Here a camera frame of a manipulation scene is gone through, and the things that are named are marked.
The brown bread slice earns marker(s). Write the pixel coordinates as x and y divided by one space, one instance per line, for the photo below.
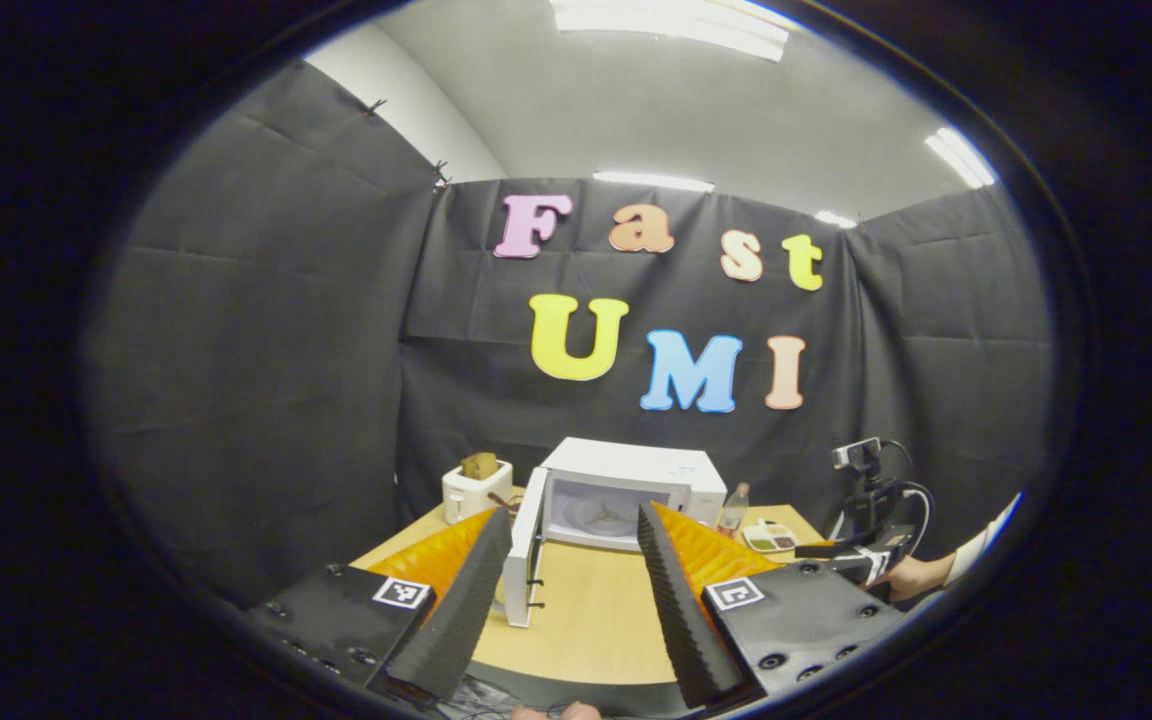
480 465

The ceiling light panel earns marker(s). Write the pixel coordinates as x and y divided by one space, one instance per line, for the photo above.
651 181
960 157
671 20

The clear bottle red label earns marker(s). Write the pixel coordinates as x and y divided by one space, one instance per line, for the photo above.
732 512

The white microwave oven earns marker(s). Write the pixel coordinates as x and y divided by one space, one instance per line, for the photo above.
636 465

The white divided grain dish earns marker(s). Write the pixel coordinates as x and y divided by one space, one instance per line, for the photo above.
768 538

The white toaster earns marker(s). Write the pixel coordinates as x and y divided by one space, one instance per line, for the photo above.
471 495

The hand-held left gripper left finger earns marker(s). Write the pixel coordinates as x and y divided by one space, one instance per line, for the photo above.
456 620

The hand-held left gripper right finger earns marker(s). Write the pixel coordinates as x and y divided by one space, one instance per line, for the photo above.
681 620

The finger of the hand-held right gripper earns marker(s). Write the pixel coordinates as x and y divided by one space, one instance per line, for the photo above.
831 550

